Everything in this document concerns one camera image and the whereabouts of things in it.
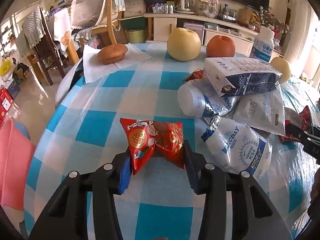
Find pink plastic trash bin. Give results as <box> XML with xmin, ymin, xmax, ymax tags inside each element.
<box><xmin>1</xmin><ymin>119</ymin><xmax>36</xmax><ymax>211</ymax></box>

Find yellow pear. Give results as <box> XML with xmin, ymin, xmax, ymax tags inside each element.
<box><xmin>167</xmin><ymin>28</ymin><xmax>202</xmax><ymax>61</ymax></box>
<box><xmin>270</xmin><ymin>57</ymin><xmax>291</xmax><ymax>83</ymax></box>

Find white paper napkin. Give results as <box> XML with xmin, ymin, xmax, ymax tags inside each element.
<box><xmin>82</xmin><ymin>43</ymin><xmax>151</xmax><ymax>83</ymax></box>

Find red gift boxes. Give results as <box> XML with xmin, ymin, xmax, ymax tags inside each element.
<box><xmin>0</xmin><ymin>88</ymin><xmax>13</xmax><ymax>125</ymax></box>

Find red candy snack packet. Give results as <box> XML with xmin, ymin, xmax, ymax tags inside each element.
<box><xmin>120</xmin><ymin>118</ymin><xmax>184</xmax><ymax>174</ymax></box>

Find yellow plastic bag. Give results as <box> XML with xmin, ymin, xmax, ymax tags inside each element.
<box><xmin>0</xmin><ymin>58</ymin><xmax>12</xmax><ymax>76</ymax></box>

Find white feather wipes pack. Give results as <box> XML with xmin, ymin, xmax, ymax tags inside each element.
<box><xmin>233</xmin><ymin>86</ymin><xmax>285</xmax><ymax>136</ymax></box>

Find blue white checkered tablecloth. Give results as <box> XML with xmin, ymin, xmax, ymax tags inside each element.
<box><xmin>23</xmin><ymin>42</ymin><xmax>320</xmax><ymax>240</ymax></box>

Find blue white milk carton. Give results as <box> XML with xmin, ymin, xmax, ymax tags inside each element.
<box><xmin>203</xmin><ymin>57</ymin><xmax>282</xmax><ymax>97</ymax></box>

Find dark wooden chair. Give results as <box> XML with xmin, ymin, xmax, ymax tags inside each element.
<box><xmin>22</xmin><ymin>5</ymin><xmax>67</xmax><ymax>86</ymax></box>

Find electric kettle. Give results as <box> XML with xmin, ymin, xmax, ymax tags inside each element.
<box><xmin>175</xmin><ymin>0</ymin><xmax>195</xmax><ymax>15</ymax></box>

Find green waste basket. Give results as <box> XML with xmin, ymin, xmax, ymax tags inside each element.
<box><xmin>125</xmin><ymin>29</ymin><xmax>146</xmax><ymax>44</ymax></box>

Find red orange apple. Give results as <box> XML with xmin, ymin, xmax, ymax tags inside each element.
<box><xmin>206</xmin><ymin>35</ymin><xmax>235</xmax><ymax>57</ymax></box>

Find small red snack wrapper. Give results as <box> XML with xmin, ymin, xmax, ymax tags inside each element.
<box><xmin>183</xmin><ymin>69</ymin><xmax>204</xmax><ymax>82</ymax></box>

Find yellow pear right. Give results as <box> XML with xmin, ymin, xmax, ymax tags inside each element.
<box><xmin>270</xmin><ymin>57</ymin><xmax>291</xmax><ymax>83</ymax></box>

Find yellow pear left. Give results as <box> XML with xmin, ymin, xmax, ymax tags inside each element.
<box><xmin>167</xmin><ymin>28</ymin><xmax>202</xmax><ymax>61</ymax></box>

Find white TV cabinet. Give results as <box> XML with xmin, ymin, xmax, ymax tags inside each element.
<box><xmin>144</xmin><ymin>13</ymin><xmax>258</xmax><ymax>56</ymax></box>

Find white Ambrosial yogurt bottle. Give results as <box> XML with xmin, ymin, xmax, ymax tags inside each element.
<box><xmin>249</xmin><ymin>26</ymin><xmax>274</xmax><ymax>63</ymax></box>

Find wooden chair with covers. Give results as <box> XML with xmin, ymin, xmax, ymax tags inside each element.
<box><xmin>71</xmin><ymin>0</ymin><xmax>125</xmax><ymax>47</ymax></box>

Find white Maiciday milk pouch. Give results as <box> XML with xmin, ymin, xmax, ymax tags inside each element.
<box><xmin>201</xmin><ymin>115</ymin><xmax>272</xmax><ymax>180</ymax></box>

